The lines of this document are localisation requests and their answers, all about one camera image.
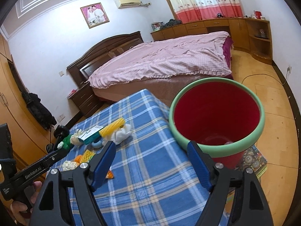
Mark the red item on nightstand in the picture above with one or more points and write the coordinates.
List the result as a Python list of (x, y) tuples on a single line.
[(72, 92)]

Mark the wall power socket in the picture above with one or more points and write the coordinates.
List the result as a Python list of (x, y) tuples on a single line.
[(61, 117)]

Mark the red bin green rim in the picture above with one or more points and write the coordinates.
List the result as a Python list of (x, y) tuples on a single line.
[(224, 117)]

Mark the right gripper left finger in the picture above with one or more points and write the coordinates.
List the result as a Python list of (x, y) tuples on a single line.
[(53, 206)]

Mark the shelf ornament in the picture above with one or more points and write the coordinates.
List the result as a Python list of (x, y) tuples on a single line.
[(262, 33)]

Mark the light blue curved tube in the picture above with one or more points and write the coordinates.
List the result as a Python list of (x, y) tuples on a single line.
[(97, 144)]

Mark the wooden wardrobe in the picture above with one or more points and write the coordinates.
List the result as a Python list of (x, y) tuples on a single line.
[(29, 138)]

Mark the pink bedspread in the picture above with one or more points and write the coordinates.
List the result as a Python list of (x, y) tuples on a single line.
[(184, 56)]

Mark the blue plaid tablecloth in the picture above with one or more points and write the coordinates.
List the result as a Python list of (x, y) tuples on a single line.
[(154, 183)]

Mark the wall air conditioner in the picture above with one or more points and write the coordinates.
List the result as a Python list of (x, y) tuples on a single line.
[(130, 3)]

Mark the red box on cabinet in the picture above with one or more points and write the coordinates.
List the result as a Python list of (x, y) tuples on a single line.
[(257, 14)]

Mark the dark wooden nightstand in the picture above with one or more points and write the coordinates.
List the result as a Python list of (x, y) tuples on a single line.
[(87, 102)]

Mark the black hanging jacket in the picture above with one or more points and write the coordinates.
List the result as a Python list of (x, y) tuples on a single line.
[(38, 110)]

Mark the white tissue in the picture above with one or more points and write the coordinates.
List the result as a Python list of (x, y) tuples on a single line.
[(69, 165), (74, 139)]

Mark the orange snack packet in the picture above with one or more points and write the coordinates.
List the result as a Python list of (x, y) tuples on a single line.
[(109, 175)]

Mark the teal white carton box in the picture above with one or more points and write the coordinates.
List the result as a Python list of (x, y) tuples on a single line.
[(90, 135)]

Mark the wall light switch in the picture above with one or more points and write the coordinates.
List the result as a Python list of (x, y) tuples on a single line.
[(61, 73)]

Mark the dark wooden bed frame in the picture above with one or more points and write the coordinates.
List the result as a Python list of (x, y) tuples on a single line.
[(164, 89)]

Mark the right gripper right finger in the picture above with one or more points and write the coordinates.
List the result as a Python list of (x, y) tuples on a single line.
[(250, 206)]

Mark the framed wedding photo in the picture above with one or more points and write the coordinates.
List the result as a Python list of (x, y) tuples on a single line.
[(94, 15)]

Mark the photo frame on cabinet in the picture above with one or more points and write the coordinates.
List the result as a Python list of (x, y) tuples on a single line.
[(157, 25)]

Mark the dark clothes pile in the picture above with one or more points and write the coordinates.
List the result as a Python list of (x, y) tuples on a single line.
[(171, 23)]

